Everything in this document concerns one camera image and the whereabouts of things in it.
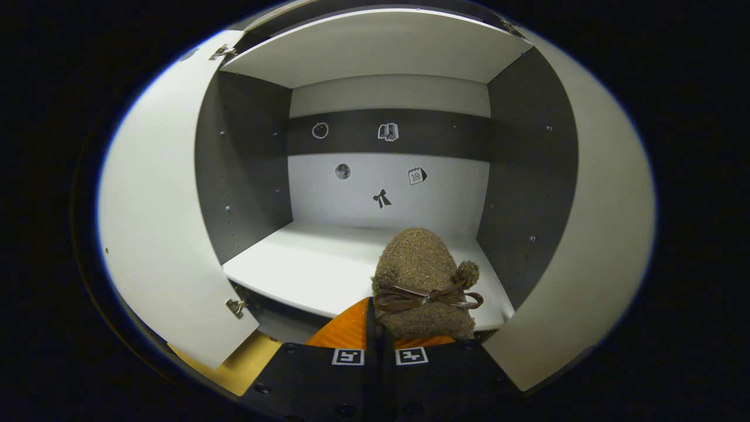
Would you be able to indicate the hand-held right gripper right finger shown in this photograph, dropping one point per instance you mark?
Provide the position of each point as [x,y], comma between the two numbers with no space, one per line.
[445,381]

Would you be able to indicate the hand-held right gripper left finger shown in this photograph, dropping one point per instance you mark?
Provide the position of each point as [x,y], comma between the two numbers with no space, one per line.
[316,381]

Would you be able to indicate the white and grey shoe cabinet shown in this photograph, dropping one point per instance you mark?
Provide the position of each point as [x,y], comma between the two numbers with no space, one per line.
[328,264]

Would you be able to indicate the brown fuzzy shoe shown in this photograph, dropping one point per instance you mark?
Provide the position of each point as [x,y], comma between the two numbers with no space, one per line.
[416,264]

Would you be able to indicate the white cabinet door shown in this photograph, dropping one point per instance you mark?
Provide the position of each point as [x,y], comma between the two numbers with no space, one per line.
[158,205]
[597,234]

